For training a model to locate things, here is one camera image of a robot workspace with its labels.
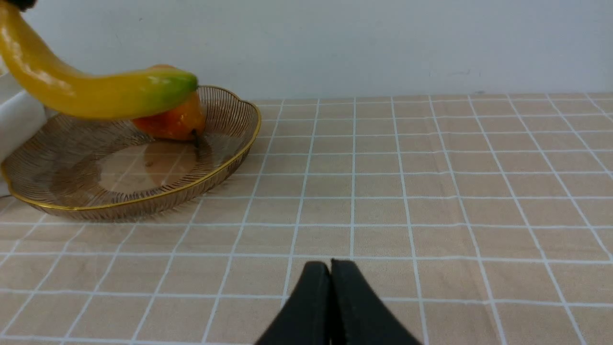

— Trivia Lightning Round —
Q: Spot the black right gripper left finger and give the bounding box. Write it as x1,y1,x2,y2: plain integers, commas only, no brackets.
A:
256,261,331,345

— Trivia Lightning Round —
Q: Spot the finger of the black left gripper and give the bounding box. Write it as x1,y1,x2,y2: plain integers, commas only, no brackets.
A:
6,0,37,12

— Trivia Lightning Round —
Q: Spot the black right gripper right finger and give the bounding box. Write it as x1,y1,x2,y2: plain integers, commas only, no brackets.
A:
330,259,421,345

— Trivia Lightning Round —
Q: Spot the yellow banana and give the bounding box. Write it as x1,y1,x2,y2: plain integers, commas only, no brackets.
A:
0,0,177,120

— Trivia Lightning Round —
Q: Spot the white cloth tote bag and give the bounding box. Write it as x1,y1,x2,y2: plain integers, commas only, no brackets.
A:
0,57,48,198

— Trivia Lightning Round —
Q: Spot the orange yellow pear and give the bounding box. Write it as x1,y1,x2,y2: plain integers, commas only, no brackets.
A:
131,65,206,140

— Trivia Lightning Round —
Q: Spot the gold wire fruit basket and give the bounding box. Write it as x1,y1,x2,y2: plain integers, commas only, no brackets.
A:
1,86,262,220

